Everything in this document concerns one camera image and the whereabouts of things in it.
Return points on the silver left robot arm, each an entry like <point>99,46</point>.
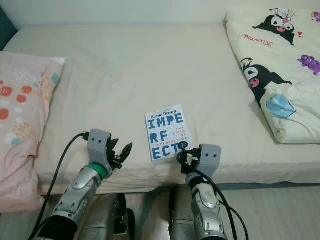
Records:
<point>80,192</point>

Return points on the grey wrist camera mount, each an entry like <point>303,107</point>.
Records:
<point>210,159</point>
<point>99,145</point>

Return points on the cream sheeted mattress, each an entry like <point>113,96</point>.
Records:
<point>130,75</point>

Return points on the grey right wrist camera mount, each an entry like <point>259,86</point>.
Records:
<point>210,159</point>

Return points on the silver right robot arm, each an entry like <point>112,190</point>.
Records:
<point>205,210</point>

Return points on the pink patterned pillow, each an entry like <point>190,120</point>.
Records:
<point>20,160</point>

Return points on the white book with blue letters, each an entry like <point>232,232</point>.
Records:
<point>165,130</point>

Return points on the cream cartoon print blanket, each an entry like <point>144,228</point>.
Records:
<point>280,60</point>

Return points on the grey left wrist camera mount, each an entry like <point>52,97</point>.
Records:
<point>99,145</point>

